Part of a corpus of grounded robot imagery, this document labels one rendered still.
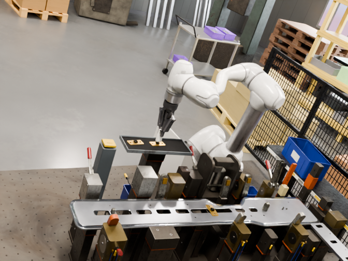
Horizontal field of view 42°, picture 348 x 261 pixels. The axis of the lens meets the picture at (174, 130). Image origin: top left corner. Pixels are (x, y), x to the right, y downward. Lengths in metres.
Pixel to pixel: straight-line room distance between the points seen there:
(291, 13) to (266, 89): 8.40
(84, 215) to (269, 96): 1.16
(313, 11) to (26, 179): 8.60
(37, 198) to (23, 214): 0.15
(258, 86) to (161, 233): 1.00
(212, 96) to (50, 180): 1.11
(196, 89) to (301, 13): 8.68
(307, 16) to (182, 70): 8.50
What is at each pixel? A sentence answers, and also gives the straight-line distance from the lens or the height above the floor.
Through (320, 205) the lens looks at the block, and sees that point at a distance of 2.77.
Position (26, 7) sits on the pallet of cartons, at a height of 0.16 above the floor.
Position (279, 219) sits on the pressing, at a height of 1.00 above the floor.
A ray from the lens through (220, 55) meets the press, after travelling 7.90.
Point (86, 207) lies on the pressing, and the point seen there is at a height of 1.00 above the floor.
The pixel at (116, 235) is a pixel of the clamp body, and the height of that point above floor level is 1.06.
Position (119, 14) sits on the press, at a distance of 8.75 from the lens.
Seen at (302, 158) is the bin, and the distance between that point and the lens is 2.97.
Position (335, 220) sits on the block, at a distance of 2.65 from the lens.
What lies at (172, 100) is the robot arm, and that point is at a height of 1.43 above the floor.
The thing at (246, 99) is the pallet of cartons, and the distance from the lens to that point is 5.54.
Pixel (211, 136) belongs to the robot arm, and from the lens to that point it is 2.94.
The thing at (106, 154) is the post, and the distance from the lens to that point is 2.23.
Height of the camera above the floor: 2.24
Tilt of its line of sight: 25 degrees down
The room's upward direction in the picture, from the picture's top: 19 degrees clockwise
